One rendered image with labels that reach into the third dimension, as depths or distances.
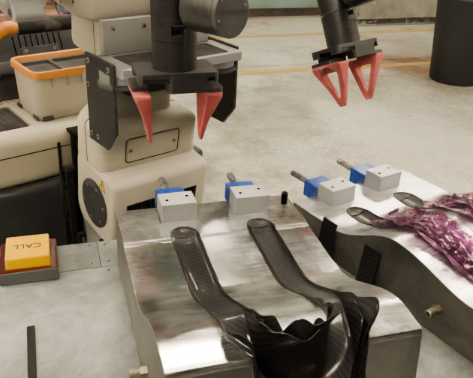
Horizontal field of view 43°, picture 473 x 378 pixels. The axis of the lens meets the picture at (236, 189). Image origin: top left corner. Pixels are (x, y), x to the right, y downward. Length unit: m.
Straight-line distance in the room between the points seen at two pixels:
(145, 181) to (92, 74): 0.24
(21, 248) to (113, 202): 0.30
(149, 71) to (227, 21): 0.13
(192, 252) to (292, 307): 0.21
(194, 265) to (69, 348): 0.18
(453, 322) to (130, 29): 0.69
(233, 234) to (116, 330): 0.20
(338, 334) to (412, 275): 0.21
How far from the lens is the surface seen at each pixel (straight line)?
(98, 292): 0.88
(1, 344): 0.82
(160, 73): 0.77
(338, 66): 1.02
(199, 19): 0.71
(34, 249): 0.92
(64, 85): 1.43
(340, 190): 0.99
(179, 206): 0.84
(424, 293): 0.84
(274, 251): 0.82
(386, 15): 6.73
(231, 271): 0.77
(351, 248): 0.92
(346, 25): 1.06
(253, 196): 0.87
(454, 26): 4.78
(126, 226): 0.85
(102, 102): 1.07
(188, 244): 0.82
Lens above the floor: 1.32
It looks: 27 degrees down
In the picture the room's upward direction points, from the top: 3 degrees clockwise
